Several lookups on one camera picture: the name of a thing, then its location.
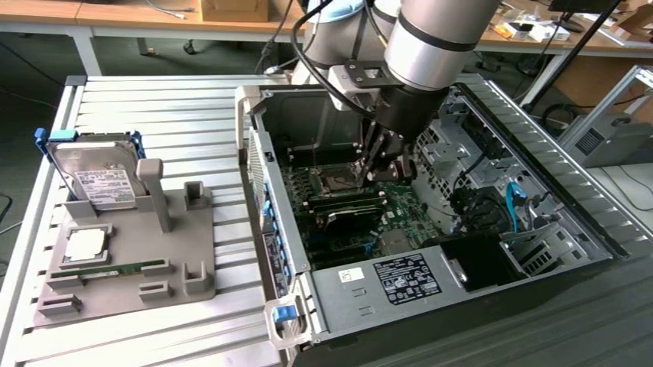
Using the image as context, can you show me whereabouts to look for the metal disk bay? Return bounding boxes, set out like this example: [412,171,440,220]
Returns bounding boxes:
[502,228,589,278]

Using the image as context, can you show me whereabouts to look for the aluminium profile frame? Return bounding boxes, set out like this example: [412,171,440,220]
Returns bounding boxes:
[586,63,653,127]

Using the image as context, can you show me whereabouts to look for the open black PC case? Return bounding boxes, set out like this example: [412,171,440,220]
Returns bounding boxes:
[233,78,633,367]

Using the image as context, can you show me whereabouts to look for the coiled black cable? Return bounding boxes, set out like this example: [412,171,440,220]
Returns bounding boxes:
[538,102,582,135]

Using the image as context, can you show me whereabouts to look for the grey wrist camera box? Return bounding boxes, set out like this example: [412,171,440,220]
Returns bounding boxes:
[327,60,404,112]

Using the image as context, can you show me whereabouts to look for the blue case latch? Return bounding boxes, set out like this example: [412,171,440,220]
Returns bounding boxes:
[271,304,296,323]

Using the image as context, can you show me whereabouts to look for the hard disk in blue caddy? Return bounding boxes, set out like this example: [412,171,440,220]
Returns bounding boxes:
[32,128,148,212]

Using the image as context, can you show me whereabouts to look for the thin cable with plug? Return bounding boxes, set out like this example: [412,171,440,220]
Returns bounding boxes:
[261,0,296,76]

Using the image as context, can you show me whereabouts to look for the CPU socket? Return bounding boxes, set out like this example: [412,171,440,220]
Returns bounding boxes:
[308,163,366,199]

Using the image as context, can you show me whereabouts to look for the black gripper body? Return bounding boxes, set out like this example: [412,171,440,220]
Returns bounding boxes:
[374,84,448,139]

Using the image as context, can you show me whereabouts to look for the grey plastic parts rack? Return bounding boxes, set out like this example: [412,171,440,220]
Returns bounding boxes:
[30,158,219,329]

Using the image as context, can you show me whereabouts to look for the black plastic shroud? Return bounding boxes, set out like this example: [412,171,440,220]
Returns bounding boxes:
[436,233,527,294]

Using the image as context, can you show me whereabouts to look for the black monitor with stand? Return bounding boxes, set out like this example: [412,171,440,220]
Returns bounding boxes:
[547,0,626,33]

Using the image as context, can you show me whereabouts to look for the grey flat wire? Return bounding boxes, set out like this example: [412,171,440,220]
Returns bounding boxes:
[498,220,562,243]

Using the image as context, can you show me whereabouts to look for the grey cable with connector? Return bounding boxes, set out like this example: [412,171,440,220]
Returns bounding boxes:
[144,0,199,19]

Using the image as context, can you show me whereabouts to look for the green motherboard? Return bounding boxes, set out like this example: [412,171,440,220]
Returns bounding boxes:
[277,152,444,271]

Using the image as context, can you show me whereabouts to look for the perforated metal drive cage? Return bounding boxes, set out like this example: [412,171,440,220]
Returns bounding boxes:
[412,124,494,184]

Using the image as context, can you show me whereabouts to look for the silver power supply unit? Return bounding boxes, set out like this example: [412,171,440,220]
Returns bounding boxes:
[309,244,474,334]

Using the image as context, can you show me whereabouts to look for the black Nvidia graphics card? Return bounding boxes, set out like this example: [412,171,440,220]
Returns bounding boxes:
[313,206,384,235]

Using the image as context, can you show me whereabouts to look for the blue SATA wire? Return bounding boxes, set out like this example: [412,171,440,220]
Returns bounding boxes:
[503,181,524,235]

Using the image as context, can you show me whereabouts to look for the black stand pole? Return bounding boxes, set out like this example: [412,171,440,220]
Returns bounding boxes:
[519,0,629,114]

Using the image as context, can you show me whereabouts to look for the black RAM stick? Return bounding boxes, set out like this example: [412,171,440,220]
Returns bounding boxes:
[307,195,386,213]

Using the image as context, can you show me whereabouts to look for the brown cardboard piece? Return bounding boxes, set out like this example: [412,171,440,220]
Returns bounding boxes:
[614,5,653,43]

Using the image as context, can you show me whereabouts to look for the yellow white small box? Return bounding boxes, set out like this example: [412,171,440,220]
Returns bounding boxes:
[495,21,534,40]

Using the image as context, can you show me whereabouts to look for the long black expansion slot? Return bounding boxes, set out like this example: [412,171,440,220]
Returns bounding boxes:
[309,252,374,269]
[307,241,370,255]

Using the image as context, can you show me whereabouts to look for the silver CPU chip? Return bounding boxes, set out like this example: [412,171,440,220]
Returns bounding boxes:
[62,228,112,264]

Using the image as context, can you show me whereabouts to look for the green RAM stick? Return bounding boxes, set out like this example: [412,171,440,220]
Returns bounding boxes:
[52,260,168,280]

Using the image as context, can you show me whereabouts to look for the thick black camera cable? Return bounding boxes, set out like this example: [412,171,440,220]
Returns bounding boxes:
[288,0,378,118]

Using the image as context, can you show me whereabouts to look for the brown cardboard box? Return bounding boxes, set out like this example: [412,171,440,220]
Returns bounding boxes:
[200,0,269,22]

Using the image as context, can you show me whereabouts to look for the grey computer tower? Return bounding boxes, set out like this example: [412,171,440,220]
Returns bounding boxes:
[558,112,653,169]

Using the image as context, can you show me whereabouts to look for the black wire bundle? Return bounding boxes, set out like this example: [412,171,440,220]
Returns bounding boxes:
[447,151,511,235]

